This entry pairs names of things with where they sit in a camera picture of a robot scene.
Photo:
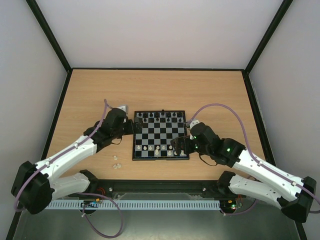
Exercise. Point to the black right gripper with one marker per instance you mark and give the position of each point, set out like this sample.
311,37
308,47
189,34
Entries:
181,145

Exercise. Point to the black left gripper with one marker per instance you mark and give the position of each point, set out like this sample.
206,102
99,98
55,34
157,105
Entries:
138,127

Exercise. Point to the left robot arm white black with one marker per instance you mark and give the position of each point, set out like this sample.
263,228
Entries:
37,184

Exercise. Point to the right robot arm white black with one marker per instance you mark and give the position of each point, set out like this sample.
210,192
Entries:
291,194

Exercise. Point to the black white chessboard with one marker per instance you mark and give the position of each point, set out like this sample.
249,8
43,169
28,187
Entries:
159,134

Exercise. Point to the white piece pair front left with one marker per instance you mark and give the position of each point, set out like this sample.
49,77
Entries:
117,166

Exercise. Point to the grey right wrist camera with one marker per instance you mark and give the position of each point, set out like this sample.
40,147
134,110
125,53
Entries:
191,124

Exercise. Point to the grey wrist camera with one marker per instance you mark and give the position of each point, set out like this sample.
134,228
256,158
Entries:
191,124
124,108

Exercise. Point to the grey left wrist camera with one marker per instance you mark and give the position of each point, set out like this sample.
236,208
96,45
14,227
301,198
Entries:
124,108

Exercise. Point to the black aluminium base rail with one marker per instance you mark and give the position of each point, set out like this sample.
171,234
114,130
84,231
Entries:
204,188

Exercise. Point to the white cable duct strip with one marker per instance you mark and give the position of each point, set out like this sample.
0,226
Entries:
78,204

